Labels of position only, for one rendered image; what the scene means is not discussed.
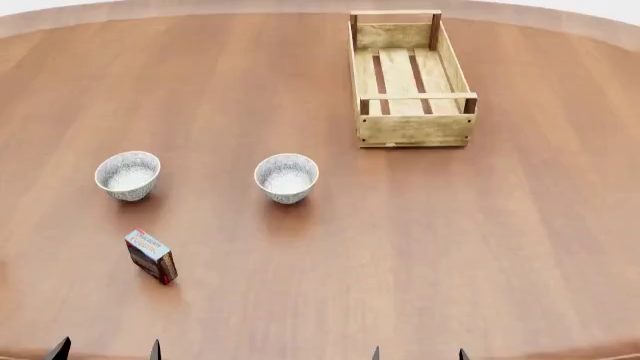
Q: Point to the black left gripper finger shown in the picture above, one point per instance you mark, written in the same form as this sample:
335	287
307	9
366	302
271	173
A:
60	350
156	351

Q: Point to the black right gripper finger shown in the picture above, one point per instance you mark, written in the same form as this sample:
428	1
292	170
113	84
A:
464	355
375	354

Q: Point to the white speckled ceramic bowl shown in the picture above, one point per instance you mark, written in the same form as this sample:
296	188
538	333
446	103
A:
127	176
286	178

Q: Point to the wooden slatted crate tray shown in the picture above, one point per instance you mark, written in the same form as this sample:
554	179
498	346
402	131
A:
400	82

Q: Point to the chocolate pudding box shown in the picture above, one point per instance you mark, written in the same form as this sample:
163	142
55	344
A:
150	257

